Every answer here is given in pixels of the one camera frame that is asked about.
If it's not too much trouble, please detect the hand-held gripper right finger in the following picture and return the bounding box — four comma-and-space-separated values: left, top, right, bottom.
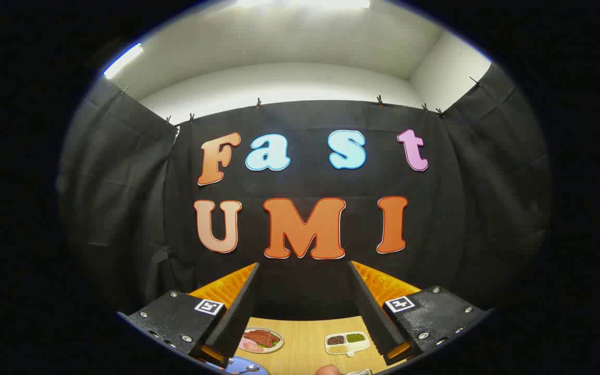
347, 260, 493, 366

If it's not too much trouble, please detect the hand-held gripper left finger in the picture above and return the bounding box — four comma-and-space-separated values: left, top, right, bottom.
117, 262, 260, 369

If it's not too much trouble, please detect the brown meat steak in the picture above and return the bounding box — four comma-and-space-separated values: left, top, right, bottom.
248, 330, 281, 347

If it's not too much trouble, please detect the white divided tray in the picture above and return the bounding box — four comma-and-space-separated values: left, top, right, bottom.
324, 332, 371, 357

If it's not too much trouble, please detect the blue plate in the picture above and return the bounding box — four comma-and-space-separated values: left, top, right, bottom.
224, 356, 268, 375

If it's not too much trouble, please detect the white plate with food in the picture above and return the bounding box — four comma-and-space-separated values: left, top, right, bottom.
237, 327, 284, 355

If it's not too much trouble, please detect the row of black cloth clips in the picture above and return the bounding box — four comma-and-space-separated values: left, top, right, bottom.
120, 77, 483, 124

